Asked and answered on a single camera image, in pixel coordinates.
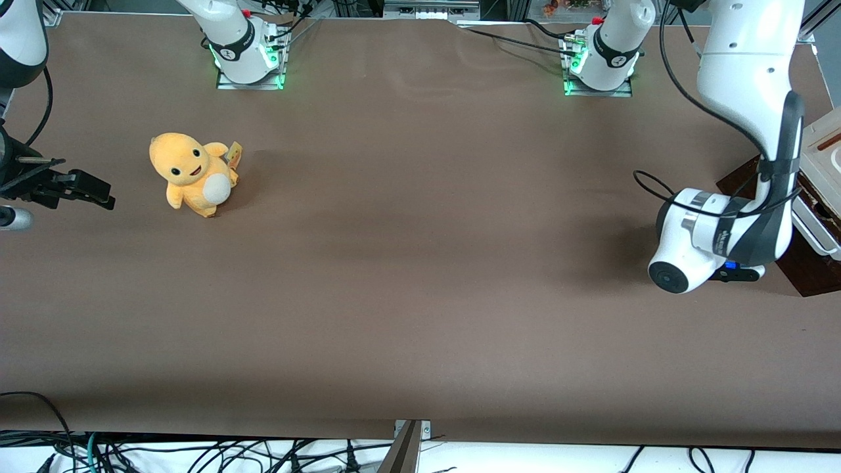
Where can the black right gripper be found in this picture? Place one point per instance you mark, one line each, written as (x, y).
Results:
(20, 179)

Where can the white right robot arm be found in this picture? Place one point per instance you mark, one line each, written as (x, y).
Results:
(233, 39)

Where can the dark wooden drawer cabinet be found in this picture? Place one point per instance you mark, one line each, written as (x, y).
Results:
(815, 276)

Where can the orange plush dinosaur toy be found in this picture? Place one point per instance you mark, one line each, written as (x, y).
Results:
(190, 177)

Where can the brown table cover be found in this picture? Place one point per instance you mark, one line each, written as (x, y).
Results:
(420, 263)

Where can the aluminium profile beam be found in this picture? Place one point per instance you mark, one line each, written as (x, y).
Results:
(402, 456)

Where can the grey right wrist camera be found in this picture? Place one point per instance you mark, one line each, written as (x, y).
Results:
(13, 219)

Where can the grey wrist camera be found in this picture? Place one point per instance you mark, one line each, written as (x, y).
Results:
(13, 219)
(742, 272)

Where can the aluminium corner bracket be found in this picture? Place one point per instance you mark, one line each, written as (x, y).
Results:
(808, 36)
(52, 18)

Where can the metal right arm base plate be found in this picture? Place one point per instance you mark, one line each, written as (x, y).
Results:
(263, 83)

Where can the grey network switch box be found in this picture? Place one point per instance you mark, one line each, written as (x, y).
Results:
(430, 8)

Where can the small metal table bracket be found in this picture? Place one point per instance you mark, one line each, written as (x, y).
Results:
(426, 428)

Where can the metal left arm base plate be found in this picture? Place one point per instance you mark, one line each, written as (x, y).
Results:
(621, 92)

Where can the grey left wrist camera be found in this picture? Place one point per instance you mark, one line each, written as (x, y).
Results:
(742, 272)

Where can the aluminium frame strut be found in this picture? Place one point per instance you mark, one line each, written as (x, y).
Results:
(822, 14)

